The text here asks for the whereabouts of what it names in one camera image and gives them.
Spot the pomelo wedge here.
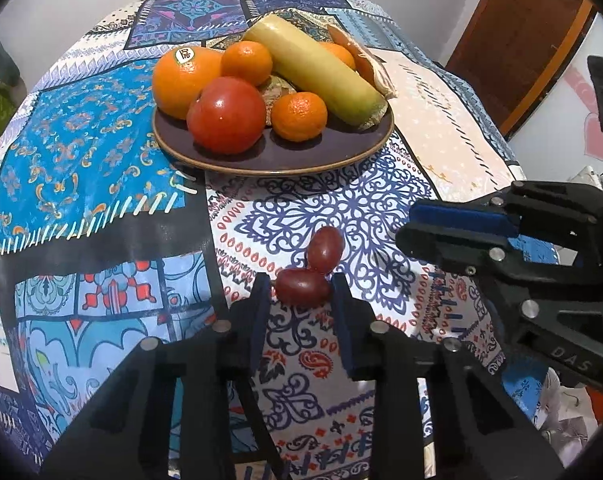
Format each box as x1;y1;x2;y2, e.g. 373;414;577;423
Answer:
326;24;397;99

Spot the small mandarin orange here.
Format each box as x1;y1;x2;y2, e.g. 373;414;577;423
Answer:
270;92;327;142

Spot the red tomato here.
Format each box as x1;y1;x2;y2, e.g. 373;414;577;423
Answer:
187;76;267;156

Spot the red grape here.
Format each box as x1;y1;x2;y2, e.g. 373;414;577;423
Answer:
306;226;344;275
274;269;332;309

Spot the orange on plate right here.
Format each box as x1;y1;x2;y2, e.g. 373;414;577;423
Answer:
221;41;274;87

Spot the large orange with sticker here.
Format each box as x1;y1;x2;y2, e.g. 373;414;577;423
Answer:
152;46;222;120

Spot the yellow corn cob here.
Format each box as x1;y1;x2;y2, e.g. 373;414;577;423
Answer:
243;14;388;130

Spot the brown wooden door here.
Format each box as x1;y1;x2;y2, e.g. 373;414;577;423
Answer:
446;0;595;138

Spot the dark brown round plate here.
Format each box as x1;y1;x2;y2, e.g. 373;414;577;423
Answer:
153;107;395;177

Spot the small mandarin behind corn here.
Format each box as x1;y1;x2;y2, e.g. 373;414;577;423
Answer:
321;41;357;70

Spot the blue patchwork bedspread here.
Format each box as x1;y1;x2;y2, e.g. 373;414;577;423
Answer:
0;0;547;478

